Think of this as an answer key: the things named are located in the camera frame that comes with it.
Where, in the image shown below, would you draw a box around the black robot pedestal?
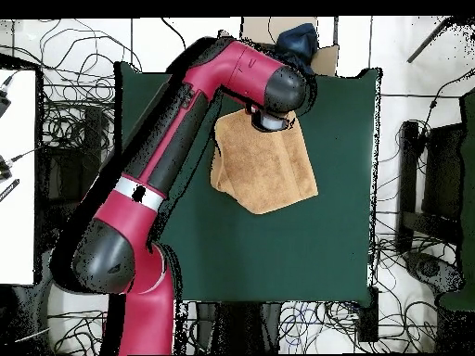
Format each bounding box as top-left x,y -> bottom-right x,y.
195,300 -> 283,355

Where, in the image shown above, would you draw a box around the black flat strip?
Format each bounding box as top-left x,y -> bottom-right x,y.
0,178 -> 20,203

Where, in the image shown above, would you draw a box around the tan terry towel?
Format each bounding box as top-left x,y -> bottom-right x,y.
210,107 -> 319,215

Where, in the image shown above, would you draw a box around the cardboard box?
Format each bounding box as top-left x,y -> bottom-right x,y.
216,16 -> 340,77

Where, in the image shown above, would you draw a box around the black camera device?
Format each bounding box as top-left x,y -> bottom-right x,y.
0,155 -> 13,182
0,75 -> 14,118

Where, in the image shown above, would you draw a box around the black rod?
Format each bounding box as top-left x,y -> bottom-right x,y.
406,16 -> 456,64

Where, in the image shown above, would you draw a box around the dark green table cloth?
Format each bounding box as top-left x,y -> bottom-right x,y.
114,60 -> 381,303

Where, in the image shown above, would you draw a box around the black rectangular block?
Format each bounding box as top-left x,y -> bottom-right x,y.
357,286 -> 380,343

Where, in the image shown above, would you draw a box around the black metal frame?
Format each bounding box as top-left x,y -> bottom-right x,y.
394,120 -> 465,253
36,105 -> 109,238

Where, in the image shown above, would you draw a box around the blue cable bundle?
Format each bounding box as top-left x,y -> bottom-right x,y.
277,299 -> 358,351

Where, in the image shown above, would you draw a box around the green covered table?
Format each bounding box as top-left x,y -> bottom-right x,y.
437,88 -> 475,312

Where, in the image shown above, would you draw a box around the single black cable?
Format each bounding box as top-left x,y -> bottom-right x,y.
160,17 -> 188,53

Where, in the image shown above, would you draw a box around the dark chair base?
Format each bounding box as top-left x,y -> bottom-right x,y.
404,251 -> 463,294

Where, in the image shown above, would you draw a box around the white desk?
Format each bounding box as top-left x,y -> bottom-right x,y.
0,68 -> 38,286

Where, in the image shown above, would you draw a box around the dark blue clothes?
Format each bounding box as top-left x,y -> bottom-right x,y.
274,22 -> 320,75

